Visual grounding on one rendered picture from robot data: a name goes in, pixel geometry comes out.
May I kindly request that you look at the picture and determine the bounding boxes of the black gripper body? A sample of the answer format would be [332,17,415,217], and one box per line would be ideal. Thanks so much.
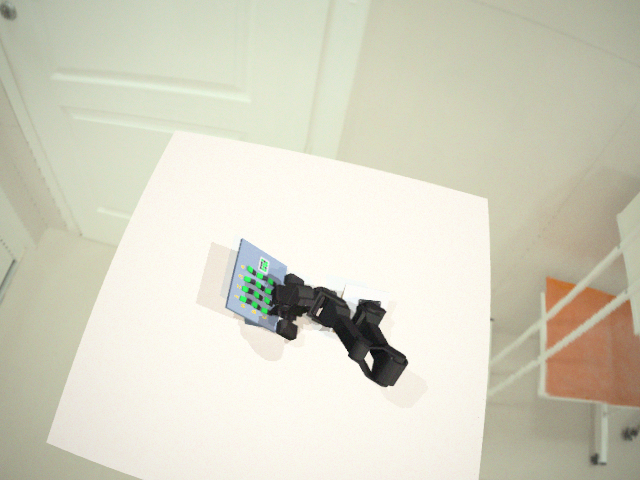
[275,273,309,341]

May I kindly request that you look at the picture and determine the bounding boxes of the light blue switch panel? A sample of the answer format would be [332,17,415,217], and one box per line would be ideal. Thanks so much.
[225,238,287,333]

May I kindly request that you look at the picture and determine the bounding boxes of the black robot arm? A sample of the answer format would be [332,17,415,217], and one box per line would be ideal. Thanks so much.
[272,283,408,387]

